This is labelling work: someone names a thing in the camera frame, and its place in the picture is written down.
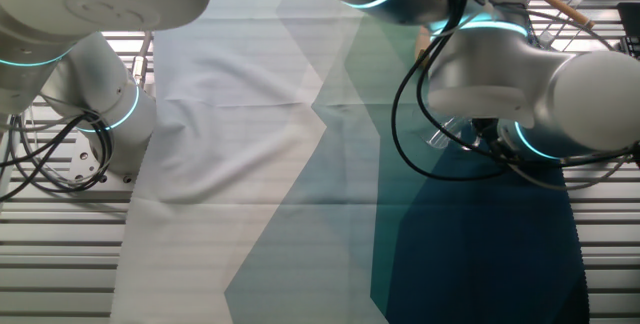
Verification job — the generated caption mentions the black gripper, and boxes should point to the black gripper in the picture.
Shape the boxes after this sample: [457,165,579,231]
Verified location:
[470,117,509,158]

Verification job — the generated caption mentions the clear glass cup with handle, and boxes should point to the clear glass cup with handle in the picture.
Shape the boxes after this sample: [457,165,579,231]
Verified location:
[412,106,484,153]

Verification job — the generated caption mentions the wooden rod of rack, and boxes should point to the wooden rod of rack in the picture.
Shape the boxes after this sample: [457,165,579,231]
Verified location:
[526,0,597,31]

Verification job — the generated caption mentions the black keyboard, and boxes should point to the black keyboard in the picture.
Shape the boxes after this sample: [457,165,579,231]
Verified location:
[616,1,640,60]

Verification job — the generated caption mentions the blue green white tablecloth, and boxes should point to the blue green white tablecloth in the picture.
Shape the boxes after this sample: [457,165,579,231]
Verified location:
[109,0,591,324]

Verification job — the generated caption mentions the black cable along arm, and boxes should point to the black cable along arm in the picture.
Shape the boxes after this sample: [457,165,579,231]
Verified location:
[389,0,640,183]

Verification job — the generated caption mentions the white wire cup rack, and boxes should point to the white wire cup rack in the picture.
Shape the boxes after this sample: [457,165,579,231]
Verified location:
[524,0,587,53]

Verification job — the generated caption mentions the grey hose with connector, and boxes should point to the grey hose with connector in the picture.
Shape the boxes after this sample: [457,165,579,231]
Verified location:
[130,31,154,89]

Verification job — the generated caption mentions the black cable bundle at base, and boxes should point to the black cable bundle at base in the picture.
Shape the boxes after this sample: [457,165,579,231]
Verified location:
[0,108,115,200]

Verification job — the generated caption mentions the metal base plate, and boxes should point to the metal base plate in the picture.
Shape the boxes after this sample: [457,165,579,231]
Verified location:
[68,133,139,185]

